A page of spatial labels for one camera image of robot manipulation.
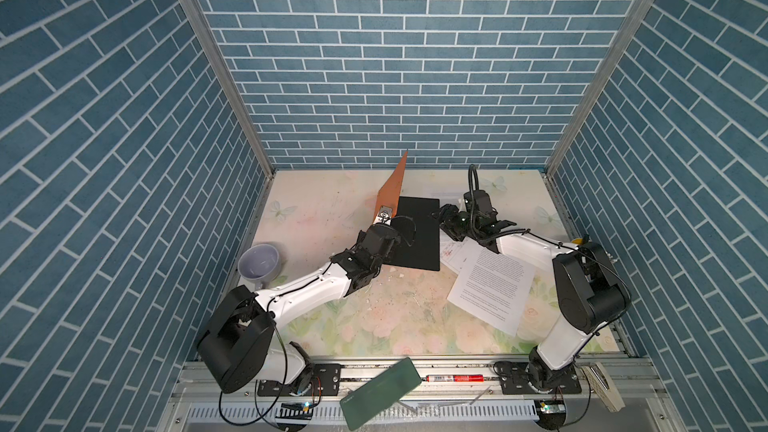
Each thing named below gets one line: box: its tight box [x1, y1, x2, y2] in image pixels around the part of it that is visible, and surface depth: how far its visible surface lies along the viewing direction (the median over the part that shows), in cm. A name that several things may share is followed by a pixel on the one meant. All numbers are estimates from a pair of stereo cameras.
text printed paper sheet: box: [447, 246, 536, 337], surface depth 91 cm
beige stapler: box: [581, 362, 626, 413], surface depth 73 cm
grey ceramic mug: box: [238, 243, 281, 289], surface depth 91 cm
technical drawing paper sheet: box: [440, 228, 466, 276], surface depth 99 cm
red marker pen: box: [425, 374, 485, 383], surface depth 75 cm
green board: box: [340, 357, 423, 431], surface depth 73 cm
